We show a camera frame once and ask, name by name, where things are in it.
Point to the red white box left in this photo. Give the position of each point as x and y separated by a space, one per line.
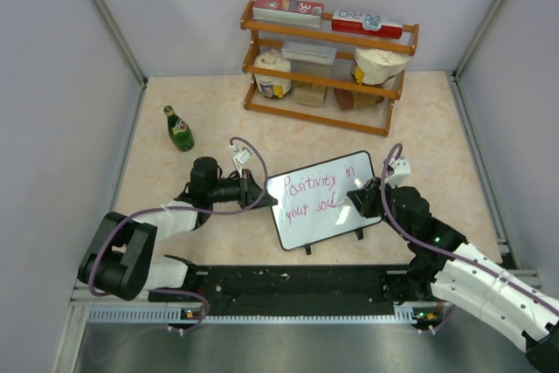
302 13

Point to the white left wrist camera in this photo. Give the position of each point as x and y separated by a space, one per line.
240 156

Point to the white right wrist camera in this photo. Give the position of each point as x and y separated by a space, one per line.
398 170

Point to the white whiteboard black frame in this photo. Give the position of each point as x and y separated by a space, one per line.
306 213

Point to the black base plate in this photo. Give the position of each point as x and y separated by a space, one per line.
305 290

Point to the white marker pen magenta cap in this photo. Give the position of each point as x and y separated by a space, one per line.
344 201

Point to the brown bread package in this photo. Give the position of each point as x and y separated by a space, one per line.
349 100

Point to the red white box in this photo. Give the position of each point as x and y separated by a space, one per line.
367 24
302 13

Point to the green glass bottle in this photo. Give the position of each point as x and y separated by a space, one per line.
178 130

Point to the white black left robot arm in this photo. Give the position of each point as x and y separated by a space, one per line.
120 259

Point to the red white box right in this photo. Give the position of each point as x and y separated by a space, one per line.
367 24

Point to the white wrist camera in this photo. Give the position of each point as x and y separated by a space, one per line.
398 170
240 156

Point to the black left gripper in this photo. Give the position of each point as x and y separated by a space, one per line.
249 193

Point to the grey slotted cable duct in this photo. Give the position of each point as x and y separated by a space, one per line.
182 316

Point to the tan cardboard box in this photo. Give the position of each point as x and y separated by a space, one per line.
310 94

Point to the clear plastic container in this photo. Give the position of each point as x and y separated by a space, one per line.
310 59

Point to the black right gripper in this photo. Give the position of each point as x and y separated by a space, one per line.
364 198

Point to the orange wooden shelf rack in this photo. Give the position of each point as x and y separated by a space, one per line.
266 36

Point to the white wrapped jar right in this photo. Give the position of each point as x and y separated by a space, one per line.
373 66

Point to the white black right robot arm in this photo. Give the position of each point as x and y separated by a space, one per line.
446 266

